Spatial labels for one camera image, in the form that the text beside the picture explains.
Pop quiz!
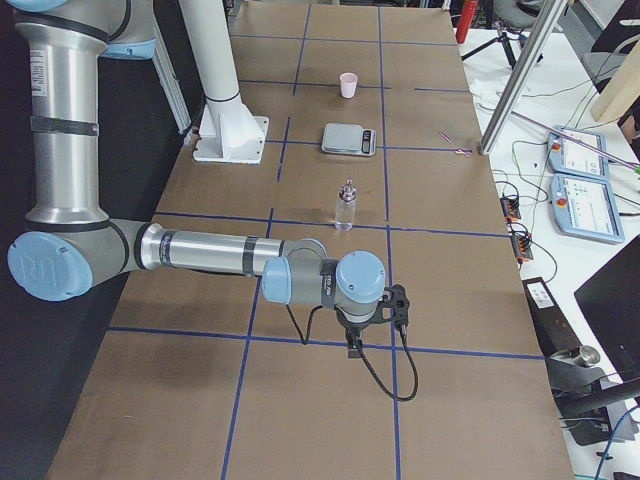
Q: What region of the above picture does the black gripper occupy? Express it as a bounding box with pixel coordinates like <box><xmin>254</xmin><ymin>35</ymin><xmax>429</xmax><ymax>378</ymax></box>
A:
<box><xmin>335</xmin><ymin>310</ymin><xmax>380</xmax><ymax>350</ymax></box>

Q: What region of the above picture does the glass sauce bottle metal spout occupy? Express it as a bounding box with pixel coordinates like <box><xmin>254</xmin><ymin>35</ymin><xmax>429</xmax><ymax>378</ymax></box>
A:
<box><xmin>334</xmin><ymin>178</ymin><xmax>357</xmax><ymax>231</ymax></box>

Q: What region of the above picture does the pink paper cup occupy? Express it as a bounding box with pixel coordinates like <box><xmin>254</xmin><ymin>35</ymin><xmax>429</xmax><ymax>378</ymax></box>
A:
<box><xmin>339</xmin><ymin>72</ymin><xmax>359</xmax><ymax>99</ymax></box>

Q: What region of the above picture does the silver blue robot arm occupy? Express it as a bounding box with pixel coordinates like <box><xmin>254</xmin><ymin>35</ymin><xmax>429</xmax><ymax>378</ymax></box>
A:
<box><xmin>7</xmin><ymin>1</ymin><xmax>392</xmax><ymax>353</ymax></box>

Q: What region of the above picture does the silver digital kitchen scale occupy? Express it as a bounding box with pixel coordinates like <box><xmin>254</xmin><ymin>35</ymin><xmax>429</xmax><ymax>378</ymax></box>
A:
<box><xmin>321</xmin><ymin>123</ymin><xmax>376</xmax><ymax>157</ymax></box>

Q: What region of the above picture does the orange black connector block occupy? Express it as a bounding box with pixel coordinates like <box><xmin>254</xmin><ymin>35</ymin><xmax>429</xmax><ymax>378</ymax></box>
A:
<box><xmin>500</xmin><ymin>195</ymin><xmax>533</xmax><ymax>265</ymax></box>

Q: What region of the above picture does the black box with label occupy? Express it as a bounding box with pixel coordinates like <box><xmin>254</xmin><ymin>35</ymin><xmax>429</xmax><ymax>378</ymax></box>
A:
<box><xmin>522</xmin><ymin>277</ymin><xmax>582</xmax><ymax>357</ymax></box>

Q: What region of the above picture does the black monitor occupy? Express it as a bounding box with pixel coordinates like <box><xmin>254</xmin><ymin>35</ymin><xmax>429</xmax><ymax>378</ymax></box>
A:
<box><xmin>574</xmin><ymin>238</ymin><xmax>640</xmax><ymax>380</ymax></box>

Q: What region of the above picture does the lower blue teach pendant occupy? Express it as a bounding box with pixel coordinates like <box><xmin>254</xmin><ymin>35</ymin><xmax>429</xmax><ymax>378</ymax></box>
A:
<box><xmin>550</xmin><ymin>174</ymin><xmax>625</xmax><ymax>244</ymax></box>

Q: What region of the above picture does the blue teach pendant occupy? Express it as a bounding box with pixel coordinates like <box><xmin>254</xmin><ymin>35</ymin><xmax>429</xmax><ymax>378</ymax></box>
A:
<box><xmin>547</xmin><ymin>125</ymin><xmax>609</xmax><ymax>178</ymax></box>
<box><xmin>550</xmin><ymin>174</ymin><xmax>625</xmax><ymax>244</ymax></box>

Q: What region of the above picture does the upper blue teach pendant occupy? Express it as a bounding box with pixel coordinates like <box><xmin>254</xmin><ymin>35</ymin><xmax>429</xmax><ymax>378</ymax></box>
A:
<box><xmin>547</xmin><ymin>125</ymin><xmax>609</xmax><ymax>178</ymax></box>

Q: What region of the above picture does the red fire extinguisher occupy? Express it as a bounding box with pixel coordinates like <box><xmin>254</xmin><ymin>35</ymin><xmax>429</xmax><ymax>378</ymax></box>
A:
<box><xmin>455</xmin><ymin>0</ymin><xmax>478</xmax><ymax>45</ymax></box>

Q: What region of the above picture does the wooden beam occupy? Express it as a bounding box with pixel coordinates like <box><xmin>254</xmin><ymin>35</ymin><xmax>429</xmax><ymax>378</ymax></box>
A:
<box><xmin>591</xmin><ymin>42</ymin><xmax>640</xmax><ymax>122</ymax></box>

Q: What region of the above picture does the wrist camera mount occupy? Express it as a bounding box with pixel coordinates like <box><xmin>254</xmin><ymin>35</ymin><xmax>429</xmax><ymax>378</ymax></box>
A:
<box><xmin>380</xmin><ymin>284</ymin><xmax>410</xmax><ymax>334</ymax></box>

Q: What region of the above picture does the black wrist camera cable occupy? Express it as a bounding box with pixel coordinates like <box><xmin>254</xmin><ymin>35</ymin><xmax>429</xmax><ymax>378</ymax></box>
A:
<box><xmin>284</xmin><ymin>304</ymin><xmax>419</xmax><ymax>401</ymax></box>

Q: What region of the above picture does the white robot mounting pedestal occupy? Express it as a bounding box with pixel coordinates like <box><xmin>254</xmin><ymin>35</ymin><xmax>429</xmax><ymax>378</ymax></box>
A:
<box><xmin>180</xmin><ymin>0</ymin><xmax>269</xmax><ymax>164</ymax></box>

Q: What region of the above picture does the black camera tripod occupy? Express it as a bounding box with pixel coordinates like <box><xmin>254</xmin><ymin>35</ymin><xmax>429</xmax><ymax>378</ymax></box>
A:
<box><xmin>461</xmin><ymin>20</ymin><xmax>534</xmax><ymax>69</ymax></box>

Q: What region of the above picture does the aluminium frame post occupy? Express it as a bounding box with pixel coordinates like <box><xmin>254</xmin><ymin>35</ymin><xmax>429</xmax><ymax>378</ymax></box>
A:
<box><xmin>478</xmin><ymin>0</ymin><xmax>570</xmax><ymax>155</ymax></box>

